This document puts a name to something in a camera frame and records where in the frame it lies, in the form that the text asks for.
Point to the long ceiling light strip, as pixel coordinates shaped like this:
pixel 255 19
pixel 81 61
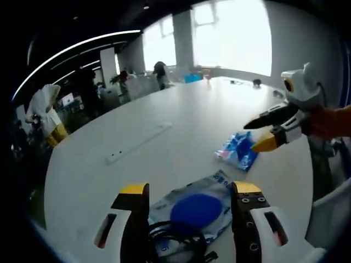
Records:
pixel 96 37

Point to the blue tissue pack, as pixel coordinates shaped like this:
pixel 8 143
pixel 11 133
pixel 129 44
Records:
pixel 238 153

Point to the blue box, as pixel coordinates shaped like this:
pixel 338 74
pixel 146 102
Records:
pixel 193 78

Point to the green potted plant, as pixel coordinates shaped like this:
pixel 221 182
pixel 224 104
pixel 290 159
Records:
pixel 115 80

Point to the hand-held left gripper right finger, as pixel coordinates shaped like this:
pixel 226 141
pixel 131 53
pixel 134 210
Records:
pixel 244 224

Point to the person's right hand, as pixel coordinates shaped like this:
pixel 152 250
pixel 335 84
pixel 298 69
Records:
pixel 321 120

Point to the clear bag with blue sponge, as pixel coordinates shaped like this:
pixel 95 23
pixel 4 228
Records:
pixel 192 208

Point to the white table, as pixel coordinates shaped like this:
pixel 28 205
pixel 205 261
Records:
pixel 192 109

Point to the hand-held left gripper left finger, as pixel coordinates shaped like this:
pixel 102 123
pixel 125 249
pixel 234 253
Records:
pixel 137 219

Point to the white power strip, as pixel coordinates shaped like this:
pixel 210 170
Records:
pixel 137 143

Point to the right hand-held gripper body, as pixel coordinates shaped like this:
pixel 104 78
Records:
pixel 304 87

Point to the grey mesh chair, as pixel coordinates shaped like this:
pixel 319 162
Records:
pixel 331 213

